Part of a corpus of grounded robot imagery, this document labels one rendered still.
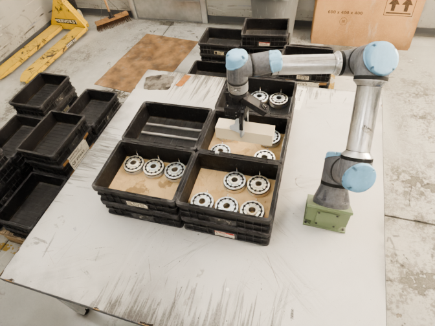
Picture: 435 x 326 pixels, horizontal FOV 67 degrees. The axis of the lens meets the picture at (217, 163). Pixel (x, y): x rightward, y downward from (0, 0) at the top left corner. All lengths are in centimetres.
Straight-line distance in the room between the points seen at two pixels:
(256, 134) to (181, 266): 65
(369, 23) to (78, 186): 329
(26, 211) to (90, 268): 106
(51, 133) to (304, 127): 176
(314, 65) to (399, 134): 185
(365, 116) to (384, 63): 18
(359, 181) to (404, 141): 180
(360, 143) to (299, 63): 37
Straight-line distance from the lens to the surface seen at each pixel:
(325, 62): 136
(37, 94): 312
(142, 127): 185
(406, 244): 248
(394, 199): 265
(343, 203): 145
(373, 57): 126
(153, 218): 157
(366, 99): 129
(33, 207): 256
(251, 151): 163
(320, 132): 194
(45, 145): 257
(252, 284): 143
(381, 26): 406
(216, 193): 148
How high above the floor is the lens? 205
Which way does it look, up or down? 50 degrees down
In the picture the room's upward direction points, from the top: 8 degrees counter-clockwise
